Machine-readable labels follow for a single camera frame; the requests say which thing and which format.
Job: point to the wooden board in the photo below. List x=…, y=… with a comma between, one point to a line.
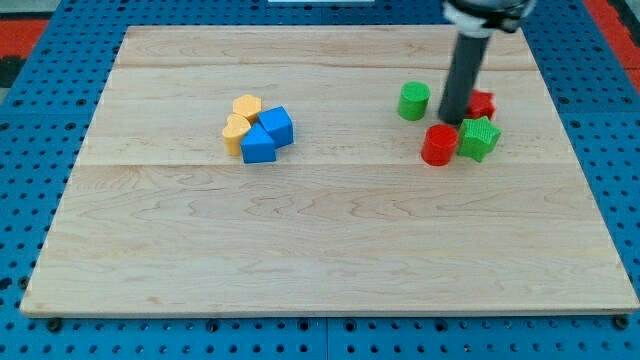
x=158, y=221

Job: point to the blue cube block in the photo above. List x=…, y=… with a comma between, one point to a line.
x=278, y=124

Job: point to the yellow pentagon block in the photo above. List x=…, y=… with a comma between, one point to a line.
x=248, y=106

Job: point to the red star block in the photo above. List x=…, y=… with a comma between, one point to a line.
x=481, y=104

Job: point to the blue triangle block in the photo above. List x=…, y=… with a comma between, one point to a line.
x=257, y=146

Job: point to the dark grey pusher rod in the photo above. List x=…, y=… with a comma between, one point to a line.
x=466, y=62

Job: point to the green star block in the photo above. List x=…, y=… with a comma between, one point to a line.
x=477, y=138

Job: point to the yellow heart block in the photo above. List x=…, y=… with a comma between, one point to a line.
x=234, y=132

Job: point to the green cylinder block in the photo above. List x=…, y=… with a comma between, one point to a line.
x=413, y=100

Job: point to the red cylinder block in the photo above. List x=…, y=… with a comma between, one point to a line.
x=439, y=144

